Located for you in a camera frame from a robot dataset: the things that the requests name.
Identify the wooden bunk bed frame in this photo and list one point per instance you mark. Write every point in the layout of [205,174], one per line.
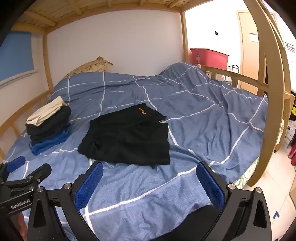
[272,92]

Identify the beige door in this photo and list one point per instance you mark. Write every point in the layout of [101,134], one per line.
[251,48]

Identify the black folded clothes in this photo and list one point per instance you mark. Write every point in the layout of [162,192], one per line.
[49,127]

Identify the black pants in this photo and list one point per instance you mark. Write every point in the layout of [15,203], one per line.
[129,136]

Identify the beige patterned pillow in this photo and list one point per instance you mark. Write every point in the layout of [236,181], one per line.
[89,66]

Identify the blue folded cloth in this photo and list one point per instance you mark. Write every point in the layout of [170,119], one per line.
[49,141]

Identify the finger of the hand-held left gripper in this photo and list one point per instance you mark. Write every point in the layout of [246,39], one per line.
[40,170]
[15,162]

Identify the blue window blind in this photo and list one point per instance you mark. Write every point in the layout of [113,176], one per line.
[15,55]

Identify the blue checked duvet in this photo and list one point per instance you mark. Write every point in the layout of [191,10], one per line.
[185,120]

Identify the cream folded cloth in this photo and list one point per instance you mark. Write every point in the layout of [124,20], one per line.
[45,111]

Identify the blue floor tape mark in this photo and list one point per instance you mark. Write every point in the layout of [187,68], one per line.
[276,215]

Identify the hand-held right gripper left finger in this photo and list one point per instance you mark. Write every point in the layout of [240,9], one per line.
[89,185]

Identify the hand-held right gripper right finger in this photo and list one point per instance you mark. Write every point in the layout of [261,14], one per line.
[210,187]

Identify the red storage bin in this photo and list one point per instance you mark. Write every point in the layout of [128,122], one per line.
[209,58]

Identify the white mattress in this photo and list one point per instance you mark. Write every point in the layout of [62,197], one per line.
[245,176]

